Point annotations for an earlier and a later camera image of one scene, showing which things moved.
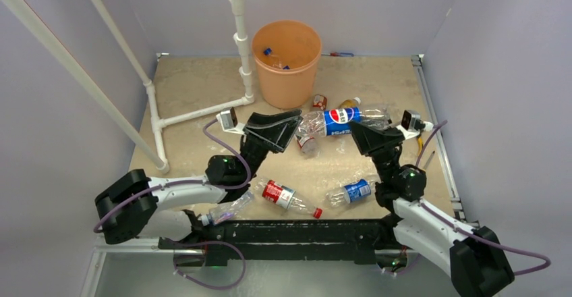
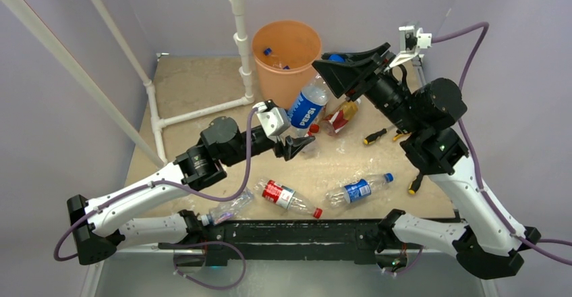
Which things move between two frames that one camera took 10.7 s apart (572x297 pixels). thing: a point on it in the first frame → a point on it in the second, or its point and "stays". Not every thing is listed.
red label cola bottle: [286, 197] stays
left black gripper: [272, 133] → [281, 150]
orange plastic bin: [286, 53] stays
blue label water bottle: [276, 61] stays
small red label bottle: [309, 146] stays
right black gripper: [372, 142] → [342, 75]
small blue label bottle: [350, 193] stays
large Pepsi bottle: [335, 121] → [309, 104]
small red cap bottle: [320, 101] → [315, 127]
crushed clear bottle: [223, 212] stays
